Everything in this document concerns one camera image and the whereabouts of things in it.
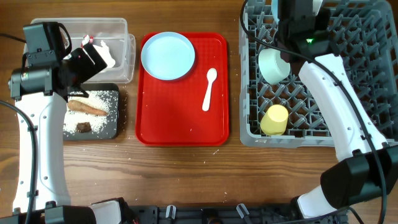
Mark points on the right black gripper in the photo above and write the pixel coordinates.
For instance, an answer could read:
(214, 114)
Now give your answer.
(321, 19)

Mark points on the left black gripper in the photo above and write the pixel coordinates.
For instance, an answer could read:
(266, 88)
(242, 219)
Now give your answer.
(89, 69)

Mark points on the white napkin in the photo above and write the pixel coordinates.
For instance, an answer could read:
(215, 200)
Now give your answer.
(104, 52)

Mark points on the red snack wrapper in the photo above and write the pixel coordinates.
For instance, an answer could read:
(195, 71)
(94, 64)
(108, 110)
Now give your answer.
(87, 39)

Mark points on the white rice pile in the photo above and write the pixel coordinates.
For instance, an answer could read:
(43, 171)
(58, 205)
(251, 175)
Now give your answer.
(101, 126)

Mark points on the brown carrot-like food piece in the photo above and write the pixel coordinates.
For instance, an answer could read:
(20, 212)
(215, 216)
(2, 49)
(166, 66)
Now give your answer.
(84, 108)

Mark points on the brown food scrap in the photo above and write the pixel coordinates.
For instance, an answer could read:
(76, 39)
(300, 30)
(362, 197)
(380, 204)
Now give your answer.
(83, 127)

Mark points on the green bowl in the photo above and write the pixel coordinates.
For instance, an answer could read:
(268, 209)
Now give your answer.
(272, 67)

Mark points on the large light blue plate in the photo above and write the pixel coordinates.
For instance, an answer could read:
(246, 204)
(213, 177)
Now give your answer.
(167, 56)

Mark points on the yellow plastic cup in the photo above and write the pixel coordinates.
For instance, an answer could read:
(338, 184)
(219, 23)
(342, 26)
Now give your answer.
(274, 122)

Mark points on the white plastic spoon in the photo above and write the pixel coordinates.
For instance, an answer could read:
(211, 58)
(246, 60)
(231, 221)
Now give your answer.
(211, 77)

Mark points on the small light blue bowl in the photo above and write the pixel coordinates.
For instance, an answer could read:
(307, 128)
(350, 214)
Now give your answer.
(275, 10)

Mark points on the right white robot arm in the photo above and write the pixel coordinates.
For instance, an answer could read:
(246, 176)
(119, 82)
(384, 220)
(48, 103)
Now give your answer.
(367, 165)

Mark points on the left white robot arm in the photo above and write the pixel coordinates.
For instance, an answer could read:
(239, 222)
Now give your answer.
(51, 71)

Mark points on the clear plastic bin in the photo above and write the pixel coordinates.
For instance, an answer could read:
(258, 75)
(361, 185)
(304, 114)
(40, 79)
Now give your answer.
(114, 33)

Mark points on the black tray bin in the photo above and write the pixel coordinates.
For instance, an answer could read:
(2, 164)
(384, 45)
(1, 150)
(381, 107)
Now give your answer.
(96, 86)

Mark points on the red serving tray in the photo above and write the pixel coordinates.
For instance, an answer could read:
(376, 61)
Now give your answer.
(169, 113)

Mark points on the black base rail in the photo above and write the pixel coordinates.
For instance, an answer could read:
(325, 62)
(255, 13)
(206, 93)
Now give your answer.
(277, 213)

